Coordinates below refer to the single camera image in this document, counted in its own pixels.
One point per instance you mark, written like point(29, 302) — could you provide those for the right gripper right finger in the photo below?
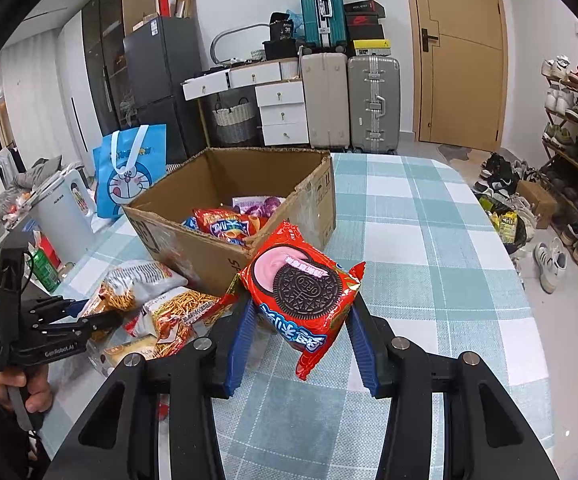
point(485, 434)

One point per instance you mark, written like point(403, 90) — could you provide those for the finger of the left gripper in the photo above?
point(97, 326)
point(57, 307)

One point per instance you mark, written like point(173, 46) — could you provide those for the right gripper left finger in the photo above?
point(117, 435)

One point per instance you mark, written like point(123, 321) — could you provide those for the bread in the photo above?
point(106, 360)

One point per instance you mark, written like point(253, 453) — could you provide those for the red noodle stick snack bag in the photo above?
point(177, 317)

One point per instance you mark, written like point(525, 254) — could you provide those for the blue Oreo packet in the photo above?
point(192, 223)

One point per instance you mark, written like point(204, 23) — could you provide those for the red Bugles chip bag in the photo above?
point(228, 225)

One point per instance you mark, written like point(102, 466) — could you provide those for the purple grape candy bag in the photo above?
point(257, 206)

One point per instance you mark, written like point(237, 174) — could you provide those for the red strawberry Oreo packet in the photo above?
point(302, 293)

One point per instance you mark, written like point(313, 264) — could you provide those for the person's left hand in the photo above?
point(33, 382)

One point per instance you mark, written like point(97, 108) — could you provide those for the green drink can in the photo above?
point(44, 271)

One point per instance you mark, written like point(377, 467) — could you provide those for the blue Doraemon tote bag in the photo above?
point(127, 163)

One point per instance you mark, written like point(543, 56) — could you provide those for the SF cardboard box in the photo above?
point(302, 178)

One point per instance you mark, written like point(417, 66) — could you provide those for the small cardboard box on floor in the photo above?
point(542, 204)

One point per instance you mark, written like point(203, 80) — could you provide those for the woven laundry basket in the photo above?
point(235, 125)

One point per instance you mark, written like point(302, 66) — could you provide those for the dark grey refrigerator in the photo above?
point(161, 55)

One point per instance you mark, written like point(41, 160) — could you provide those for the wooden shoe rack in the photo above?
point(560, 142)

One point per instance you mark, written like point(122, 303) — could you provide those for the white drawer desk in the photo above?
point(279, 94)

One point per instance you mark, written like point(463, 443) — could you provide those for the black glass cabinet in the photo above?
point(105, 25)

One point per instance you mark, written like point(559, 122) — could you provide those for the beige suitcase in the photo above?
point(324, 78)

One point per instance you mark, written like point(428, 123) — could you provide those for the silver suitcase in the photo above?
point(375, 103)

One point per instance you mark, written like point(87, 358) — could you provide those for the wooden door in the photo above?
point(460, 71)

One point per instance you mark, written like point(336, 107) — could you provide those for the teal suitcase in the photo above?
point(324, 25)

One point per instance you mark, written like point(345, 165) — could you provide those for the stacked shoe boxes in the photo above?
point(365, 29)

